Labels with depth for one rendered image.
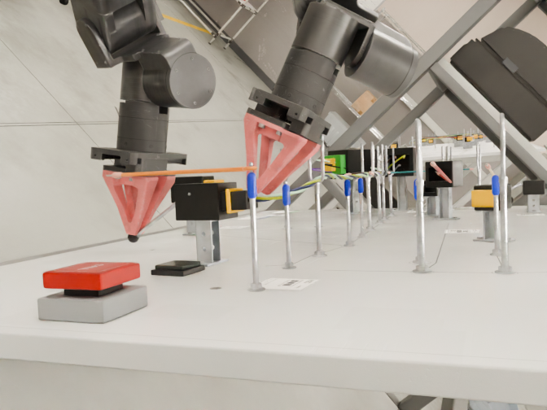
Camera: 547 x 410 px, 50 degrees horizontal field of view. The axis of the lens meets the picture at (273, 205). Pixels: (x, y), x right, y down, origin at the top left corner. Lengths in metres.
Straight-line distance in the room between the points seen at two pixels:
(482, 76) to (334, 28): 1.03
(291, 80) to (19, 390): 0.48
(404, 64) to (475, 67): 0.98
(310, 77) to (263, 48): 7.87
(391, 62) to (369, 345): 0.37
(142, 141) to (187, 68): 0.11
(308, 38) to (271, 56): 7.82
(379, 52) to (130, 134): 0.29
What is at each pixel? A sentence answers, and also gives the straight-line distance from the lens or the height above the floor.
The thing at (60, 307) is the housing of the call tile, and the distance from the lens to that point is 0.44.
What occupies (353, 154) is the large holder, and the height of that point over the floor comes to 1.17.
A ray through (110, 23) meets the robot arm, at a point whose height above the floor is 1.19.
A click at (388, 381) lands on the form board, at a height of 1.24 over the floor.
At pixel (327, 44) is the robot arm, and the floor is 1.32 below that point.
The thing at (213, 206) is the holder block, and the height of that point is 1.12.
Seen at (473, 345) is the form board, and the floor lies 1.28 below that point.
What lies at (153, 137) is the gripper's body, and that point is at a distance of 0.68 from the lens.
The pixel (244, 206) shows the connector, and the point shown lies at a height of 1.15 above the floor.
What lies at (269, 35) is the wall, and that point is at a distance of 8.47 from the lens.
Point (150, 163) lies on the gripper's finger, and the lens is 0.67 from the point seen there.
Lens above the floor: 1.35
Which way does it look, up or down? 17 degrees down
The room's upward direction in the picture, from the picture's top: 45 degrees clockwise
